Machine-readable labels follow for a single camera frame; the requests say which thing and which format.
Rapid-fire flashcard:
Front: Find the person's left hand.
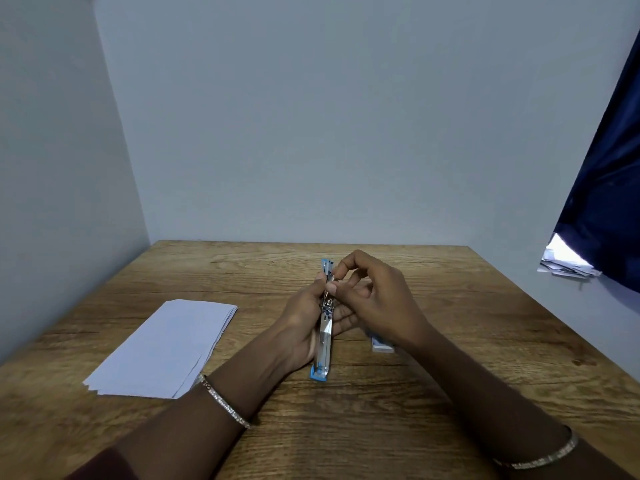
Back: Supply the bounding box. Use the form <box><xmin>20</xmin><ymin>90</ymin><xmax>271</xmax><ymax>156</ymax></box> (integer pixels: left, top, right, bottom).
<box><xmin>272</xmin><ymin>272</ymin><xmax>362</xmax><ymax>375</ymax></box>

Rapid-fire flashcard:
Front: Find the person's right hand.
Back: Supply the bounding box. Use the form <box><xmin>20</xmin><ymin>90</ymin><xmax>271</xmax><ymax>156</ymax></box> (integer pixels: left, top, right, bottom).
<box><xmin>325</xmin><ymin>249</ymin><xmax>436</xmax><ymax>353</ymax></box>

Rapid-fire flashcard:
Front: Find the blue and silver stapler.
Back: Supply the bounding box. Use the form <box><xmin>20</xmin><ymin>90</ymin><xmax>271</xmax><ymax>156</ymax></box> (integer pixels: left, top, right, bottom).
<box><xmin>309</xmin><ymin>258</ymin><xmax>336</xmax><ymax>383</ymax></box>

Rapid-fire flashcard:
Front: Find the blue white staples box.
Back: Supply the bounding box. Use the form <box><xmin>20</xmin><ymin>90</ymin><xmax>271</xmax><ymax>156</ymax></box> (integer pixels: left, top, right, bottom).
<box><xmin>369</xmin><ymin>330</ymin><xmax>396</xmax><ymax>353</ymax></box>

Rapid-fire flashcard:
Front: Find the stack of white papers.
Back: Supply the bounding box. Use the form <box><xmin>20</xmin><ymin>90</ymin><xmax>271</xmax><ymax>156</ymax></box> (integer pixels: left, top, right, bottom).
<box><xmin>83</xmin><ymin>298</ymin><xmax>239</xmax><ymax>400</ymax></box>

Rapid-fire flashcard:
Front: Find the person's right forearm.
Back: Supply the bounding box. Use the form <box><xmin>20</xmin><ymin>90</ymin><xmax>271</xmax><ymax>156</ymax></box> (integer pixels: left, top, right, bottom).
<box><xmin>395</xmin><ymin>319</ymin><xmax>633</xmax><ymax>480</ymax></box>

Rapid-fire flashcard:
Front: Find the person's left forearm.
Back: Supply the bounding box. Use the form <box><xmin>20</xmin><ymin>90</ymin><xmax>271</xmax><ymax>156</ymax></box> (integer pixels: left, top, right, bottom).
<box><xmin>112</xmin><ymin>339</ymin><xmax>301</xmax><ymax>480</ymax></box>

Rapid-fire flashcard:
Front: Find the silver bangle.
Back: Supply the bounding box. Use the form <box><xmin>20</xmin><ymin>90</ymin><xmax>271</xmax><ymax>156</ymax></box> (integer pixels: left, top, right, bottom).
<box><xmin>492</xmin><ymin>425</ymin><xmax>580</xmax><ymax>471</ymax></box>
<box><xmin>197</xmin><ymin>373</ymin><xmax>253</xmax><ymax>430</ymax></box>

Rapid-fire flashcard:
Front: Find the pile of crumpled white sheets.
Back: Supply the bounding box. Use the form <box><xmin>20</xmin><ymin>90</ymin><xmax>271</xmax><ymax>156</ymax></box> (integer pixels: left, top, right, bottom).
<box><xmin>537</xmin><ymin>232</ymin><xmax>603</xmax><ymax>281</ymax></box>

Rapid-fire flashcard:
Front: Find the dark blue curtain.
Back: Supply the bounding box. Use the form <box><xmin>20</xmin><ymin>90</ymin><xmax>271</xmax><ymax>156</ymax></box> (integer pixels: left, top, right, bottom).
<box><xmin>553</xmin><ymin>29</ymin><xmax>640</xmax><ymax>294</ymax></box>

